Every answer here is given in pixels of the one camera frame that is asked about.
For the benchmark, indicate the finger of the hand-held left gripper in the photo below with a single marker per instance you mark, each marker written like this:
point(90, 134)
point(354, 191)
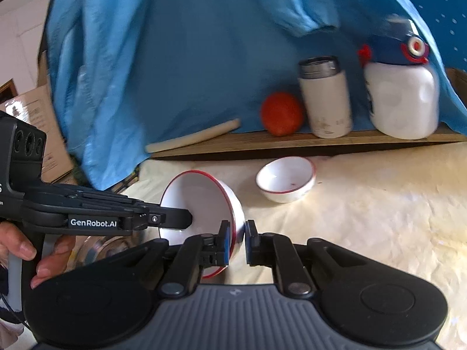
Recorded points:
point(171, 218)

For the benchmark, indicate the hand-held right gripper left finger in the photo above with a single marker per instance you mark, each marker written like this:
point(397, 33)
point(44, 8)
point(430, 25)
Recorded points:
point(226, 240)

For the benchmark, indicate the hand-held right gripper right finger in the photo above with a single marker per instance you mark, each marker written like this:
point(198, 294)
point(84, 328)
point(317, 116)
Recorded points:
point(250, 242)

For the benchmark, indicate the white bowl with red rim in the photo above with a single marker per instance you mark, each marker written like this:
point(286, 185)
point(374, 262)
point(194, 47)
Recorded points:
point(284, 178)
point(197, 197)

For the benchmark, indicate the steel bowl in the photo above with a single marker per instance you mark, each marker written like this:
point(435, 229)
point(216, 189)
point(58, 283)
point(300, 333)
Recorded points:
point(105, 248)

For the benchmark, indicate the person's left hand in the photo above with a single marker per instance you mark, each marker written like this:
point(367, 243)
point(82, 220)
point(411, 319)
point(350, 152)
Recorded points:
point(58, 255)

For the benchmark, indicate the cream rolling pin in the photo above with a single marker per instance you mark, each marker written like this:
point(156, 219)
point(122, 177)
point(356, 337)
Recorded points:
point(193, 135)

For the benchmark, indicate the wooden shelf board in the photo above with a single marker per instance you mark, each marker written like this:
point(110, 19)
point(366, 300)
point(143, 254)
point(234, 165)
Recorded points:
point(292, 144)

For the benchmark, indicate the dark wooden door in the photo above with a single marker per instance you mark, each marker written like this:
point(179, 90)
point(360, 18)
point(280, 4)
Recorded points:
point(7, 91)

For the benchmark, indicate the cream table cloth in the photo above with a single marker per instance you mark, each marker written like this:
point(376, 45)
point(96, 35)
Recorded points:
point(365, 226)

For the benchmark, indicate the red tomato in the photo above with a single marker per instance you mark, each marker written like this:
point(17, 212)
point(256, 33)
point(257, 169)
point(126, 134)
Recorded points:
point(282, 113)

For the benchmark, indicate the light blue coat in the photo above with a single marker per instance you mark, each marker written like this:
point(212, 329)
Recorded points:
point(200, 62)

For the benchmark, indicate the white thermos cup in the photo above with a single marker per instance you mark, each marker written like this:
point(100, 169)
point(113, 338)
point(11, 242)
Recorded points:
point(326, 102)

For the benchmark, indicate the white bottle with blue cap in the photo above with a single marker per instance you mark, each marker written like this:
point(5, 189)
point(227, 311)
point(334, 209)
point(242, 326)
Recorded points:
point(401, 98)

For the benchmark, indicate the dark blue dotted cloth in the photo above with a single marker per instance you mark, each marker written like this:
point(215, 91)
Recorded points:
point(445, 14)

